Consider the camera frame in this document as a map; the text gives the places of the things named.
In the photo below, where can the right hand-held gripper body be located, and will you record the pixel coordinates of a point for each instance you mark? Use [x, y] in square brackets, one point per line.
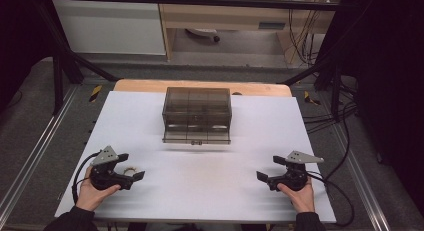
[295, 177]

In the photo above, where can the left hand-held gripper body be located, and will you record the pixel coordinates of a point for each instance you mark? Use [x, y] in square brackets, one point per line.
[101, 176]

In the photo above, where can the smoky transparent drawer box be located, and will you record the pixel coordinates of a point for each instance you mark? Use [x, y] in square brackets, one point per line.
[196, 104]

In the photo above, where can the person's right hand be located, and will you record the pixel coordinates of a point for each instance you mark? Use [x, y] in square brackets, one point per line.
[301, 197]

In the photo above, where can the person's left hand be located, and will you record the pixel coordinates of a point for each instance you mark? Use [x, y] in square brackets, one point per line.
[89, 196]

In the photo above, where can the white board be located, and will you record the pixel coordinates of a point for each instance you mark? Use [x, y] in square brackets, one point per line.
[206, 184]

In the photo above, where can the yellow black tape strip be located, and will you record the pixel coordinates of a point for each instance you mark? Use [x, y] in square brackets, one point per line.
[95, 93]
[310, 98]

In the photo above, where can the black curtain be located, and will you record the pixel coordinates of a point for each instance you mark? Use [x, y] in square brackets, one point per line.
[390, 91]
[18, 41]

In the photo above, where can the white cabinet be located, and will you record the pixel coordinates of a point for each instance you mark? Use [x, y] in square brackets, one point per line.
[110, 27]

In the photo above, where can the chair base with caster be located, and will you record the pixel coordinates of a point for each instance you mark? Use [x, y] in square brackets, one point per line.
[203, 32]

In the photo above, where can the aluminium floor rail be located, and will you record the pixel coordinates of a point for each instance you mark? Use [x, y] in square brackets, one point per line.
[36, 147]
[361, 177]

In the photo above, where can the black metal frame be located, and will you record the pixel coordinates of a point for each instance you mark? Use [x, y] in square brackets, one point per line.
[186, 0]

